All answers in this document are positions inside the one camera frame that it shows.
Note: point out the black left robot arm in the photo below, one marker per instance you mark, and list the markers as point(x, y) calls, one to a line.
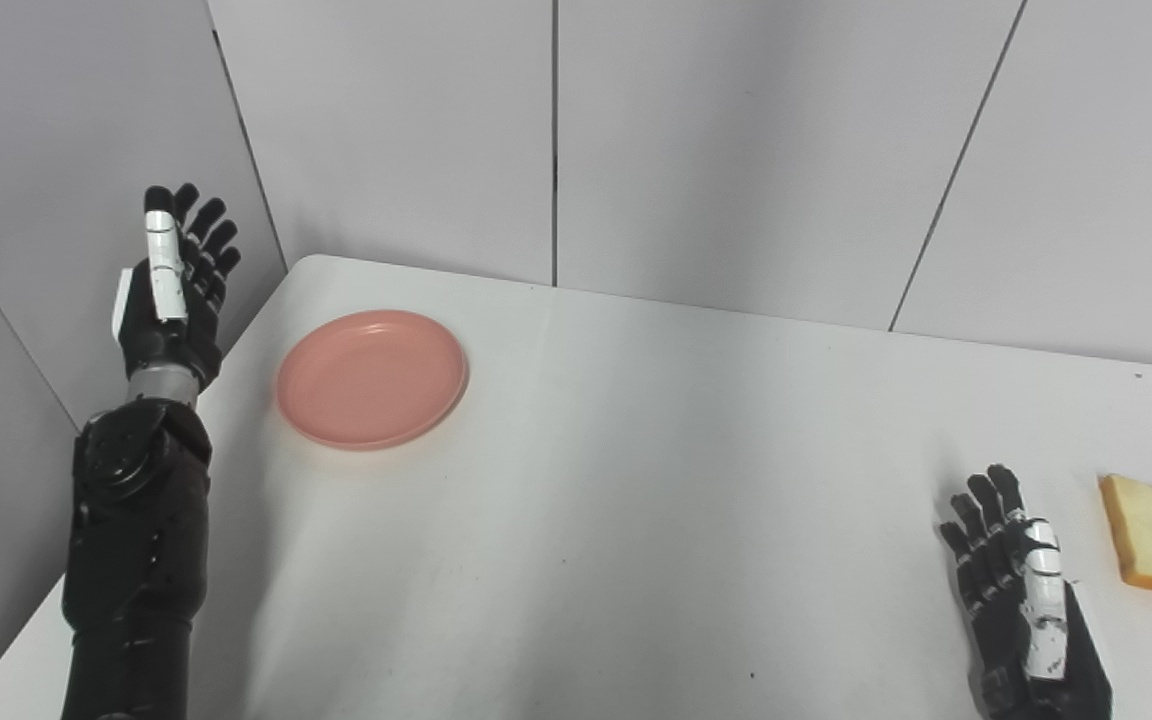
point(136, 560)

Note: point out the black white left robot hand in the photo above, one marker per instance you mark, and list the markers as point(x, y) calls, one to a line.
point(171, 335)

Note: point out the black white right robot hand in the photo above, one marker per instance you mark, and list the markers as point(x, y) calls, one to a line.
point(1011, 640)

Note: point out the pink round plate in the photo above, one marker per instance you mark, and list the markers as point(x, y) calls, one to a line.
point(371, 380)

